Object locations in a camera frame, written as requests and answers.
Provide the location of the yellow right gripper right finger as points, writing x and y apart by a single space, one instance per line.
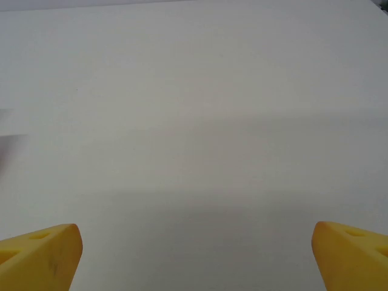
351 260

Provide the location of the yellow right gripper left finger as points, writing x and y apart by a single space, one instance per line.
36 260

